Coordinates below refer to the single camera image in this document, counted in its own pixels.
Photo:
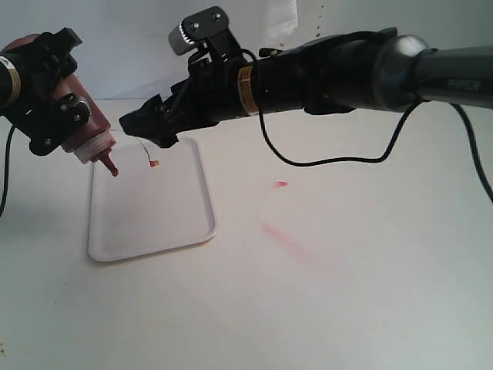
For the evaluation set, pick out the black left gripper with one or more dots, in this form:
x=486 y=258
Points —
x=49 y=120

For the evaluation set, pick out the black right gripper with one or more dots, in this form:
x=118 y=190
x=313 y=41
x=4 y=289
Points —
x=206 y=97

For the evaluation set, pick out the red ketchup squeeze bottle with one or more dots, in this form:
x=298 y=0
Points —
x=93 y=142

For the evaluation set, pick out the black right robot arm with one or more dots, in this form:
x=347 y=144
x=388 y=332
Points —
x=333 y=75

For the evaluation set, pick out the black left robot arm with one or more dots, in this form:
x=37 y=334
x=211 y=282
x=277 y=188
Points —
x=13 y=87

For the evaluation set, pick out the white rectangular plastic tray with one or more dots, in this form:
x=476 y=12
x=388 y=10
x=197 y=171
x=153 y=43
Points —
x=160 y=201

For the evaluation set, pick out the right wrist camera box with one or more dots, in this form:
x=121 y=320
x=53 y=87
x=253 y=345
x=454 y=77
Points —
x=210 y=26

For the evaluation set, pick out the white paper sheet on wall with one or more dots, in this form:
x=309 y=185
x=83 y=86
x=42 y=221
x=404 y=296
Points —
x=280 y=19

